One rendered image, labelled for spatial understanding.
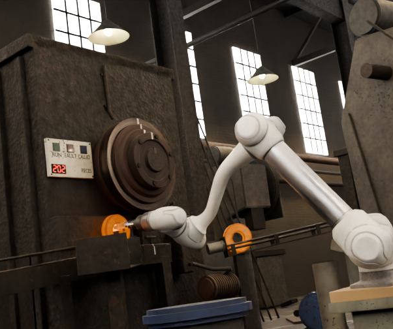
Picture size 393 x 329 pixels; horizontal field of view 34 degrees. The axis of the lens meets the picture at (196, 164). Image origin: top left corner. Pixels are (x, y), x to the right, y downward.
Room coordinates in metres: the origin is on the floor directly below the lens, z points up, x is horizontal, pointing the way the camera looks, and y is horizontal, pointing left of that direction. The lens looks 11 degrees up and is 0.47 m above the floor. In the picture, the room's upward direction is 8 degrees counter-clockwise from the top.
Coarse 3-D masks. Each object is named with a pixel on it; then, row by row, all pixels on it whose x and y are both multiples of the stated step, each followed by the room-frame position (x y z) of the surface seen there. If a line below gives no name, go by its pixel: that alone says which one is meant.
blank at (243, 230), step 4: (236, 224) 3.36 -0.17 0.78; (240, 224) 3.37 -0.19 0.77; (228, 228) 3.35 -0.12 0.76; (232, 228) 3.36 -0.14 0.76; (236, 228) 3.36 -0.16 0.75; (240, 228) 3.37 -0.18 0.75; (244, 228) 3.37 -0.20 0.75; (248, 228) 3.38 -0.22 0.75; (224, 232) 3.36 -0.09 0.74; (228, 232) 3.35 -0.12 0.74; (232, 232) 3.36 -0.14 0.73; (240, 232) 3.37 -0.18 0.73; (244, 232) 3.37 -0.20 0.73; (248, 232) 3.38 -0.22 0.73; (228, 236) 3.35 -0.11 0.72; (244, 236) 3.37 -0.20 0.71; (248, 236) 3.38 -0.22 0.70; (228, 240) 3.35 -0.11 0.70; (232, 240) 3.35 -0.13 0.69; (244, 240) 3.37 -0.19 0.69; (240, 244) 3.36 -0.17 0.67; (244, 244) 3.37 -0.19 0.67; (228, 248) 3.35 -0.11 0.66; (240, 248) 3.36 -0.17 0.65; (244, 248) 3.37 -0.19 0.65; (248, 248) 3.38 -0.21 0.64; (236, 252) 3.36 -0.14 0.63; (240, 252) 3.36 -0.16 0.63
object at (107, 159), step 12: (132, 120) 3.08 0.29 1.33; (108, 132) 3.02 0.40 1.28; (156, 132) 3.20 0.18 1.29; (108, 144) 2.94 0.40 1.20; (108, 156) 2.93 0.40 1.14; (108, 168) 2.93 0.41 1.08; (108, 180) 2.97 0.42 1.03; (120, 192) 2.97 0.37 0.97; (168, 192) 3.23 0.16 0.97; (132, 204) 3.02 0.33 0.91; (144, 204) 3.09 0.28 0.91; (156, 204) 3.15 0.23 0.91
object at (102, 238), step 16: (80, 240) 2.45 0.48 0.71; (96, 240) 2.45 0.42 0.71; (112, 240) 2.44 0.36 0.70; (128, 240) 2.70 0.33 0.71; (80, 256) 2.45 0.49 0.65; (96, 256) 2.45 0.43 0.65; (112, 256) 2.44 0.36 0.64; (128, 256) 2.44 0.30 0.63; (80, 272) 2.45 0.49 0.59; (96, 272) 2.45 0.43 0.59; (112, 272) 2.57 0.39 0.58; (112, 288) 2.57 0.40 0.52; (112, 304) 2.57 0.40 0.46; (112, 320) 2.57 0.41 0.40
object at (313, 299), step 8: (312, 296) 4.86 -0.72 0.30; (304, 304) 4.89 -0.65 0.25; (312, 304) 4.87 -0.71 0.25; (304, 312) 4.89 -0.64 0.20; (312, 312) 4.87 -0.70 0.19; (304, 320) 4.89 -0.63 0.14; (312, 320) 4.87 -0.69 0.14; (320, 320) 4.85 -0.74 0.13; (312, 328) 4.90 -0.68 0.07; (320, 328) 4.86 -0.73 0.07
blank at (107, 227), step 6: (108, 216) 2.95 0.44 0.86; (114, 216) 2.95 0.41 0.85; (120, 216) 2.98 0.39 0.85; (108, 222) 2.92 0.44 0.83; (114, 222) 2.95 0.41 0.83; (120, 222) 2.97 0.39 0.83; (102, 228) 2.92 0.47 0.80; (108, 228) 2.92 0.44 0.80; (102, 234) 2.92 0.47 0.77; (108, 234) 2.92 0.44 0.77
